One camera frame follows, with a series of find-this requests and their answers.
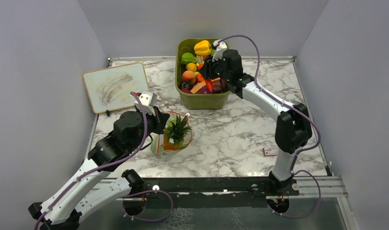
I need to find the small whiteboard with wooden frame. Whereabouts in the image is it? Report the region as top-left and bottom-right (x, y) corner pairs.
(82, 62), (149, 114)

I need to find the green plastic bin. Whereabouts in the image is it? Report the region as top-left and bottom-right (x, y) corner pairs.
(175, 38), (230, 110)

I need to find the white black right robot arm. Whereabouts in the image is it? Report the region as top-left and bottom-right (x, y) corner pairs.
(200, 49), (312, 195)

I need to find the yellow lemon toy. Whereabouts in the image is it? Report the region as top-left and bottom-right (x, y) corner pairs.
(186, 63), (197, 72)

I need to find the magenta sweet potato toy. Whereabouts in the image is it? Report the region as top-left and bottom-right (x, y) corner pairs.
(180, 88), (192, 94)

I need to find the orange spiky pineapple toy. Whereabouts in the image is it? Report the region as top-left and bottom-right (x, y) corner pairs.
(163, 115), (192, 150)

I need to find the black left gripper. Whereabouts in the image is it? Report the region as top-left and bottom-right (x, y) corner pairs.
(128, 105), (171, 152)

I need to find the dark plum toy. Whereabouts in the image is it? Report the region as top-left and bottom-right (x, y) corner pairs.
(180, 81), (192, 90)

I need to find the yellow bell pepper toy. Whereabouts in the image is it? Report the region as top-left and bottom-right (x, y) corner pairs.
(194, 40), (212, 56)

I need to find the peach toy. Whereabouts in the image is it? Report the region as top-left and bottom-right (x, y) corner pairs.
(181, 70), (196, 85)

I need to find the purple eggplant toy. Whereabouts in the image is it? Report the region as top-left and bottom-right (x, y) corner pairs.
(197, 87), (216, 94)

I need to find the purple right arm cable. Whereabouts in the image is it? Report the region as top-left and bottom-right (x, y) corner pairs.
(213, 34), (323, 219)

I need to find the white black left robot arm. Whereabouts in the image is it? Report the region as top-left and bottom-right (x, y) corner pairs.
(28, 106), (170, 230)

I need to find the small red white card box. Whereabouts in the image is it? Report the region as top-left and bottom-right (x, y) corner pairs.
(263, 148), (279, 156)

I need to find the black metal base rail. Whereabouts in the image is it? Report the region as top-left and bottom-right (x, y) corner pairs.
(123, 177), (299, 211)

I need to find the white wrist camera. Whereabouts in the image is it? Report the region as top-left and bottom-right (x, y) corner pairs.
(135, 91), (157, 116)
(211, 39), (228, 62)

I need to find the clear zip bag orange zipper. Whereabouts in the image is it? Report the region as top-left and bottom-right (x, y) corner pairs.
(150, 111), (193, 156)

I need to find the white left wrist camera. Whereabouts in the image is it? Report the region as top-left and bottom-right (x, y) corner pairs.
(135, 91), (157, 116)

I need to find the orange carrot toy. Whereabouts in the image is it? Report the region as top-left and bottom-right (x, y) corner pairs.
(204, 79), (214, 93)

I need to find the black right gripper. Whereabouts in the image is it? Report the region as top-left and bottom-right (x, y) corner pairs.
(199, 53), (231, 82)

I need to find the green pepper toy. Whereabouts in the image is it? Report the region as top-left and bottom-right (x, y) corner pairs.
(181, 52), (197, 65)

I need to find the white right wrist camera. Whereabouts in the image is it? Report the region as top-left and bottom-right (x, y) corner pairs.
(211, 39), (228, 62)

